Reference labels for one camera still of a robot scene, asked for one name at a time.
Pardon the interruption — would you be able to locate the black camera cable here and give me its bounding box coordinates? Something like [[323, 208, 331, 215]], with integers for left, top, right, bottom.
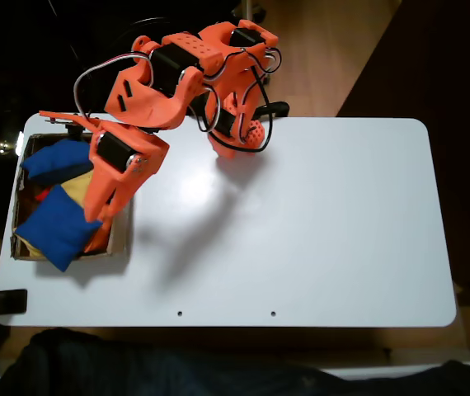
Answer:
[[208, 65, 274, 154]]

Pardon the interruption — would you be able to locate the black table clamp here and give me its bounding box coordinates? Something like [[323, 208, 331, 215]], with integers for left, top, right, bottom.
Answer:
[[257, 101, 290, 120]]

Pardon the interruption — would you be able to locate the person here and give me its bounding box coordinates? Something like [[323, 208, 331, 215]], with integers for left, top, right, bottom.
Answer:
[[0, 328, 470, 396]]

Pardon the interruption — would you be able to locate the flat yellow bean bag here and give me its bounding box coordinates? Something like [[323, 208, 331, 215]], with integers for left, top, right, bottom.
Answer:
[[14, 234, 50, 259]]

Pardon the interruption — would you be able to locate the large orange bean bag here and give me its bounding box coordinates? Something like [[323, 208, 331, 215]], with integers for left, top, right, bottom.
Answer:
[[82, 224, 110, 255]]

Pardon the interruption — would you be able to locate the metal office chair base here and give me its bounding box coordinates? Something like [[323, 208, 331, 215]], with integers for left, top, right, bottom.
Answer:
[[241, 0, 267, 21]]

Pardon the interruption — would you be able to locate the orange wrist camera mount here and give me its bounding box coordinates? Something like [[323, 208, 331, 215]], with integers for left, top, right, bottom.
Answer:
[[39, 109, 102, 139]]

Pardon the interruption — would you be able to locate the large yellow bean bag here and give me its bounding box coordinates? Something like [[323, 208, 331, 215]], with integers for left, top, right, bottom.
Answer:
[[60, 172, 94, 200]]

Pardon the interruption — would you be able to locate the blue bean bag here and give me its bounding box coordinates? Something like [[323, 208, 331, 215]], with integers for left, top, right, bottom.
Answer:
[[20, 139, 95, 182], [14, 184, 104, 272]]

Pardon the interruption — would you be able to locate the cardboard box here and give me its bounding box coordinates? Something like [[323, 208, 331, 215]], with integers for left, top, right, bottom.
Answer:
[[10, 131, 136, 262]]

